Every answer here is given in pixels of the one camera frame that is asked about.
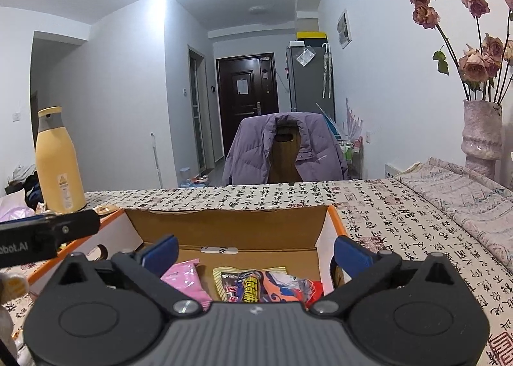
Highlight wire storage rack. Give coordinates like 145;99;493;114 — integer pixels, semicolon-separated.
337;137;363;180

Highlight yellow bottle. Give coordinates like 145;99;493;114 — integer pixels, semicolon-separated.
35;106;87;214

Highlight blue folding board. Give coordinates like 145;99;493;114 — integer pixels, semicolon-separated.
315;102;341;138

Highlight wooden chair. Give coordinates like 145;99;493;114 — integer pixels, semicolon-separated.
268;115;305;183

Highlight pale plastic bag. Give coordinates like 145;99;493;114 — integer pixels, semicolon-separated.
0;192;37;222

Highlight grey refrigerator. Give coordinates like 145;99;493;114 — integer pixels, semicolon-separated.
285;43;336;112

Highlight wall picture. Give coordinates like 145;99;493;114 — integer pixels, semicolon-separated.
337;9;353;49

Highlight grey interior door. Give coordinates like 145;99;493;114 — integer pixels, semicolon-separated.
188;46;213;174

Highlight purple jacket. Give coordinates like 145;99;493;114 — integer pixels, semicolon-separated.
222;112;349;185

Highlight person's left hand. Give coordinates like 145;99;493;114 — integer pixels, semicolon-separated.
0;270;30;311

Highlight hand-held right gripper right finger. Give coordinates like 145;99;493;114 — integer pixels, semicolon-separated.
307;236;469;316

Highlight grey patterned quilt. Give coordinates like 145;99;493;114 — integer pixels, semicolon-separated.
395;157;513;270

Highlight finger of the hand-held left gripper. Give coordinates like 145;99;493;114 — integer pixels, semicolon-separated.
34;210;102;248

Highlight pile of clothes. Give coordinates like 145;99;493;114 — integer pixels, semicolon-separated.
4;166;41;210

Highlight pink ceramic vase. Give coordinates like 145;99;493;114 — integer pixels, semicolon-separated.
461;99;503;181

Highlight pink snack packet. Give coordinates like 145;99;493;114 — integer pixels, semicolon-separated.
160;260;213;311

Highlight yellow striped long snack packet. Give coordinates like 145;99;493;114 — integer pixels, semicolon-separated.
212;266;287;303

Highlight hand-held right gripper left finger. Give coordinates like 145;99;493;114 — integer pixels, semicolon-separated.
44;235;203;318

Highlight folded umbrella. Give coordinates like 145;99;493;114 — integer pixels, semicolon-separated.
321;43;334;99

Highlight clear plastic sleeve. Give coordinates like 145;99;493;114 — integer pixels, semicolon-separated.
294;47;317;67

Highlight white mop handle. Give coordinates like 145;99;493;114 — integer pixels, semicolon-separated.
150;132;163;189

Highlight colourful cartoon snack bag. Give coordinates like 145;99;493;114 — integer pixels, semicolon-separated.
258;270;324;306

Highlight orange cardboard box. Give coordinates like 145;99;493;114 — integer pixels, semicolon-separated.
28;205;350;312

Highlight bunch of dried roses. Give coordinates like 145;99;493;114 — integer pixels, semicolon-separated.
405;0;513;104

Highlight dark brown door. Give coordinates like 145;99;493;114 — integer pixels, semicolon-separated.
216;54;280;132

